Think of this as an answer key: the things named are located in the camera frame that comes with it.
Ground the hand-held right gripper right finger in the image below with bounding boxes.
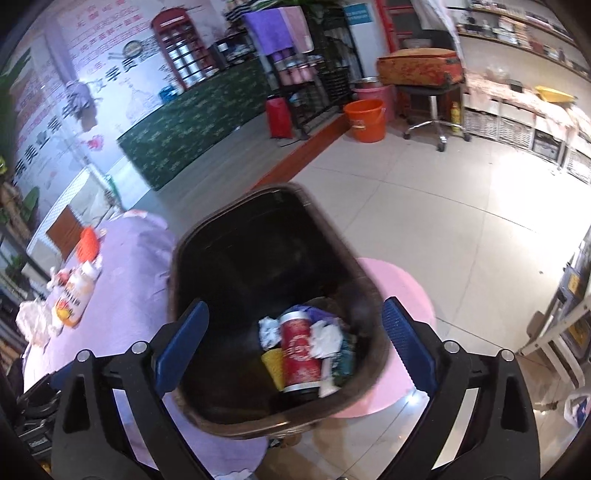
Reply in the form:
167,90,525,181
382,296,541,480

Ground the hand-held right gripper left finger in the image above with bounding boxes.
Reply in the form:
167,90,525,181
51,298,211,480

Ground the green drink carton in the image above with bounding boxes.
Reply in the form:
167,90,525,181
335,337,358,386

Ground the white plastic tube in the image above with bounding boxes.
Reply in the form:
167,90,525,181
318,360,340,398

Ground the white paper napkin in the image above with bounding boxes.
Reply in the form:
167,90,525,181
257,315,283,349

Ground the purple foil packet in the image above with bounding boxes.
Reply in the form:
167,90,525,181
295,304,346,360

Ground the yellow knitted coaster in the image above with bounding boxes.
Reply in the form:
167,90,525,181
261,348,286,392

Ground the black trash bin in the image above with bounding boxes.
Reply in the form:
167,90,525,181
166,182,393,439

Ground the red cup with black lid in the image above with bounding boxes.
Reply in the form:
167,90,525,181
278,310,324,393

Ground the white plastic bottle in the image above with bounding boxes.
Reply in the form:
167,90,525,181
55,270,97,328

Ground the orange mesh net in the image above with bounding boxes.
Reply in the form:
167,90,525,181
76,227,101,261

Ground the pink round stool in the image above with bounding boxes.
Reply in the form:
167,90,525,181
330,257,437,418

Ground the purple floral tablecloth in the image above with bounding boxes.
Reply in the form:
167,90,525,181
21,210,269,480

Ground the orange cushion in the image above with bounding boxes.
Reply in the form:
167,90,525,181
46,205,86,259

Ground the white wicker sofa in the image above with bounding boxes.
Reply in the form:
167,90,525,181
25,168,125,273

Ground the green patterned counter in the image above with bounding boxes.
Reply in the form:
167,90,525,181
115,58,273,192

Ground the orange bucket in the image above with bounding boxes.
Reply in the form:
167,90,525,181
342,99,387,143

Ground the red canister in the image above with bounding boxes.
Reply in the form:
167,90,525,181
265,96,294,139

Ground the low cabinet with baskets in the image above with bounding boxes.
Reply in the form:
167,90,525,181
462,69,591,185

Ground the pink basin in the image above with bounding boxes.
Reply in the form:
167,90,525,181
353,85,397,121

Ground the chrome swivel stool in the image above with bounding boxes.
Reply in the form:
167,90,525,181
397,83,472,153

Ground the hanging purple cloth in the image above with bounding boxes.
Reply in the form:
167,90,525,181
44,14,100,132

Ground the black metal rack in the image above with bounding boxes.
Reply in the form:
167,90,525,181
265,46,356,139

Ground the wooden box on stool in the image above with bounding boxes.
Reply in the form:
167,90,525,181
376,47,466,86

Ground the yellow basin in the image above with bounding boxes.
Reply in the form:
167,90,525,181
536,85,577,103

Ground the purple towel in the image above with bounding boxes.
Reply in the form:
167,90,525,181
242,8,294,56

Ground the red ladder shelf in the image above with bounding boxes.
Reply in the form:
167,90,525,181
374,0,437,51

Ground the red telephone booth cabinet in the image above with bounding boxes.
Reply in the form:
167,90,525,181
151,8,218,90

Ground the pink towel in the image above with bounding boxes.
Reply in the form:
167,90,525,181
279,6,315,52

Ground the white metal frame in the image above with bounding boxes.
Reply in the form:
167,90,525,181
517,231,591,393

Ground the large wall poster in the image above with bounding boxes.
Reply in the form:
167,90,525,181
0,0,250,222

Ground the wall shelf with products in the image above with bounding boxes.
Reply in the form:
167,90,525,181
455,2,591,79

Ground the blue wall sign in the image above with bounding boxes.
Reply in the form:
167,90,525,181
344,2,374,25

